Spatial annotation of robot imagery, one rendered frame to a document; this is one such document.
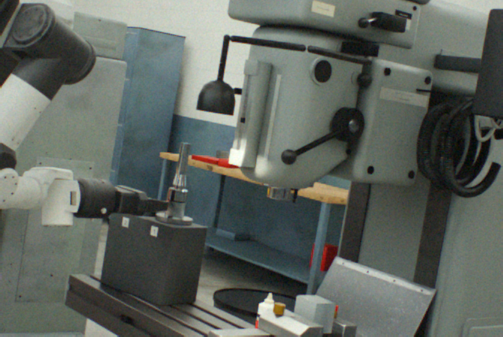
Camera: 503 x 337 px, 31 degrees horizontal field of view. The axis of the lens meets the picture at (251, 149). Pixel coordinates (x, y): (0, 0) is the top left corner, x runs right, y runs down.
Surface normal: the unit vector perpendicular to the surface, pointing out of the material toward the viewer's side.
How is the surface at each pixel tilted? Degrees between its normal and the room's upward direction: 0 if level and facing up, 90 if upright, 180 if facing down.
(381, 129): 90
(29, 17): 67
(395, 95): 90
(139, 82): 90
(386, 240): 90
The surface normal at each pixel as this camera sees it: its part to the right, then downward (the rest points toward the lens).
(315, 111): 0.63, 0.15
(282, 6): -0.76, -0.09
